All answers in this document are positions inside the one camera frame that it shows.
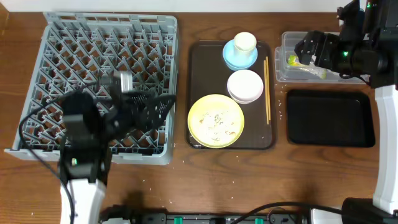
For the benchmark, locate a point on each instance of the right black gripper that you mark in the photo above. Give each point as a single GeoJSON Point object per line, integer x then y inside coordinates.
{"type": "Point", "coordinates": [311, 50]}

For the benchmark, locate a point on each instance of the white pink bowl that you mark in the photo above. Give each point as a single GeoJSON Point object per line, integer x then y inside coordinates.
{"type": "Point", "coordinates": [245, 86]}

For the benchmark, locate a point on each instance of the dark brown serving tray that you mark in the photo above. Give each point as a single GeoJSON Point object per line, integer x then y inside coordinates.
{"type": "Point", "coordinates": [208, 74]}

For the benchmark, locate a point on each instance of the wooden chopstick left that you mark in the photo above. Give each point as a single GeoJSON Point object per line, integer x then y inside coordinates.
{"type": "Point", "coordinates": [265, 85]}

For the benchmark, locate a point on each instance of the green yellow snack wrapper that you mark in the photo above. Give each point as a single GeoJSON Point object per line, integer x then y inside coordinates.
{"type": "Point", "coordinates": [311, 68]}

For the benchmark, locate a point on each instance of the cream white cup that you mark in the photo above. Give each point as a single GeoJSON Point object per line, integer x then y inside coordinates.
{"type": "Point", "coordinates": [244, 44]}

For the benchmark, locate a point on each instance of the black rectangular tray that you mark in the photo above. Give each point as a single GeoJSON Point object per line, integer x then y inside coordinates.
{"type": "Point", "coordinates": [330, 118]}

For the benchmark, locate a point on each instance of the grey plastic dish rack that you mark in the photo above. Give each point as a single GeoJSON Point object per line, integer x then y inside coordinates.
{"type": "Point", "coordinates": [80, 48]}

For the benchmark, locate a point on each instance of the yellow dirty plate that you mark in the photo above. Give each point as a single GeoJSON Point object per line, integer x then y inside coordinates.
{"type": "Point", "coordinates": [215, 121]}

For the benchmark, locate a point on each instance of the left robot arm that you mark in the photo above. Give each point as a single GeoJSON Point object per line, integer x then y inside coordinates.
{"type": "Point", "coordinates": [85, 156]}

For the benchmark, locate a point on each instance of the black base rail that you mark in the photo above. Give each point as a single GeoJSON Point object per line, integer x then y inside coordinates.
{"type": "Point", "coordinates": [127, 215]}

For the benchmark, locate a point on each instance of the wooden chopstick right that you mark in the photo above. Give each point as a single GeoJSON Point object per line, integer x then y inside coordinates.
{"type": "Point", "coordinates": [266, 66]}

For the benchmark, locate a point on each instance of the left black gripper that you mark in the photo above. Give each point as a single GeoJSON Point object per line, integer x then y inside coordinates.
{"type": "Point", "coordinates": [131, 107]}

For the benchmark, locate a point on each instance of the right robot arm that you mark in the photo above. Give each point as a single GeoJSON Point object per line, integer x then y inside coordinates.
{"type": "Point", "coordinates": [366, 45]}

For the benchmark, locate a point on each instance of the wooden chopstick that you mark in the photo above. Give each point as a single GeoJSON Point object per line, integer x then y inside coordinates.
{"type": "Point", "coordinates": [266, 66]}
{"type": "Point", "coordinates": [265, 85]}

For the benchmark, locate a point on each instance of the clear plastic waste bin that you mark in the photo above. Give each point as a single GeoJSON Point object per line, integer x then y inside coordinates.
{"type": "Point", "coordinates": [288, 73]}

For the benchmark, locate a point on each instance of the light blue bowl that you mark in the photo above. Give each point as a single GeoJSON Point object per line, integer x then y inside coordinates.
{"type": "Point", "coordinates": [238, 59]}

